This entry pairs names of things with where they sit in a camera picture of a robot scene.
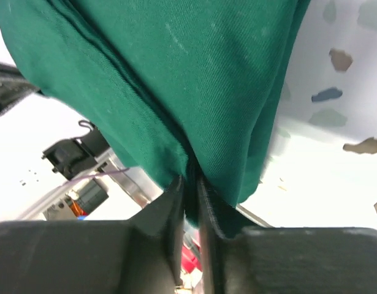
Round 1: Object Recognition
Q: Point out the green surgical drape cloth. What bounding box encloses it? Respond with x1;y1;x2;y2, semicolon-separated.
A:
0;1;309;222

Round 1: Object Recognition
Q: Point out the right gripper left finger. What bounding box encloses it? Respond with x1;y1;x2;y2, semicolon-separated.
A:
0;177;185;293

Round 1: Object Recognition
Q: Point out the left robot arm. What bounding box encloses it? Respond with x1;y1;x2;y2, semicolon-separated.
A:
0;63;40;116

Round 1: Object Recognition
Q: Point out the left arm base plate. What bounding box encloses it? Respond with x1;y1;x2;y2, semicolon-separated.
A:
42;119;109;220

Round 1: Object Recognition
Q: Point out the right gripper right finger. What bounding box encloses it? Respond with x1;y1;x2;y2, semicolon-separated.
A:
197;178;377;293

